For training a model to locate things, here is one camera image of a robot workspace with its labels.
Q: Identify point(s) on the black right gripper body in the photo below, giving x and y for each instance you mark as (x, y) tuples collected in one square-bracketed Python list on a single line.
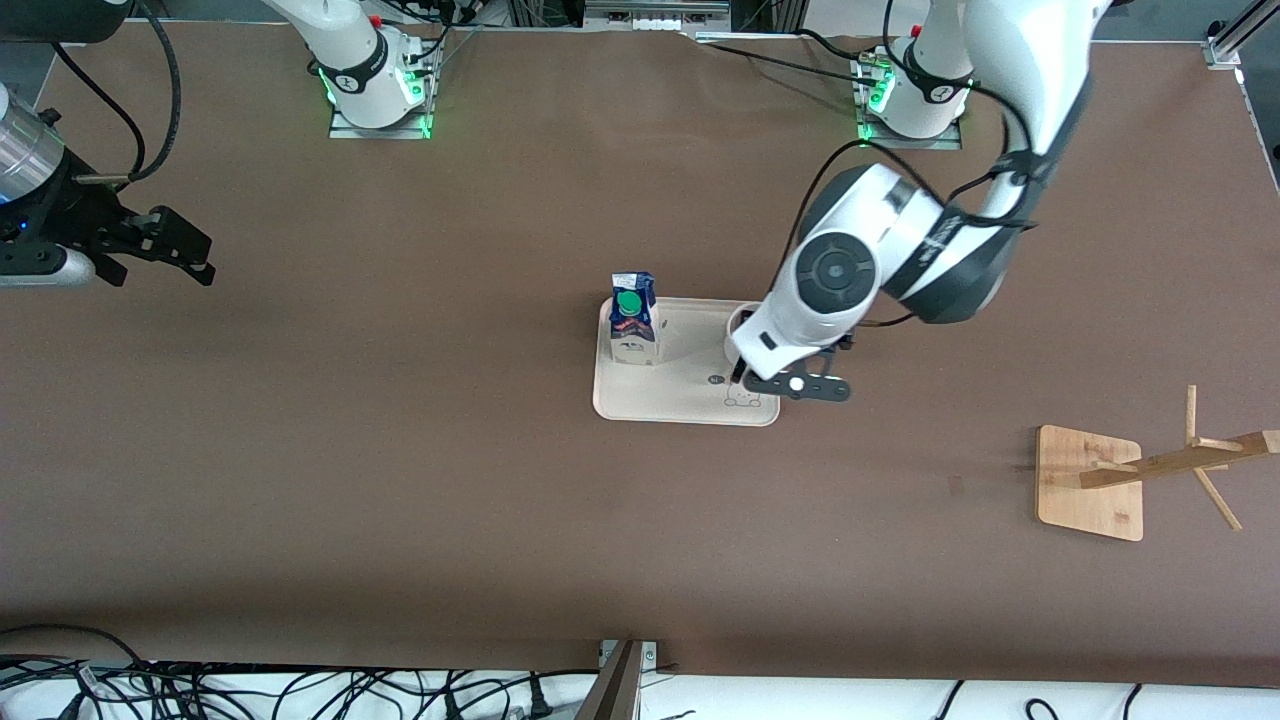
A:
[(52, 216)]

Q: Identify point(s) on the white smiley enamel mug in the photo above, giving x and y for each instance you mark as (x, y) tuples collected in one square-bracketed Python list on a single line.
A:
[(738, 335)]

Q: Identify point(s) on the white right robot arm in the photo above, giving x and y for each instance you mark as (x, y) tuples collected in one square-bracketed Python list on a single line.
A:
[(345, 50)]

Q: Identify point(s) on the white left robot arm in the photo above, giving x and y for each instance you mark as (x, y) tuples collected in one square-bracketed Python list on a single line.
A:
[(850, 270)]

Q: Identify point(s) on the cream tray with bunny print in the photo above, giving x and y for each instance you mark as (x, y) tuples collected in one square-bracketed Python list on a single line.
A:
[(680, 385)]

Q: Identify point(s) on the wooden cup stand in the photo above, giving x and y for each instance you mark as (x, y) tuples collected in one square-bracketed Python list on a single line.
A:
[(1085, 490)]

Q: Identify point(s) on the slanted grey beam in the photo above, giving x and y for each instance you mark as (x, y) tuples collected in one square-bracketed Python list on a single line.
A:
[(615, 690)]

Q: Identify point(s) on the aluminium corner profile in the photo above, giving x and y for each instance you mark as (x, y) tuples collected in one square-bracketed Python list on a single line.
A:
[(1230, 40)]

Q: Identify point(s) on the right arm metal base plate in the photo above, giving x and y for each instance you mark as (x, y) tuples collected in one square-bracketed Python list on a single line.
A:
[(380, 132)]

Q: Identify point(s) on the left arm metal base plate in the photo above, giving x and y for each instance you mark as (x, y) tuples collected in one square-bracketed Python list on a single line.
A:
[(910, 143)]

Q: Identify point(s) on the small metal bracket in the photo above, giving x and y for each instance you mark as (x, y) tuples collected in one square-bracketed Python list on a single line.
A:
[(645, 652)]

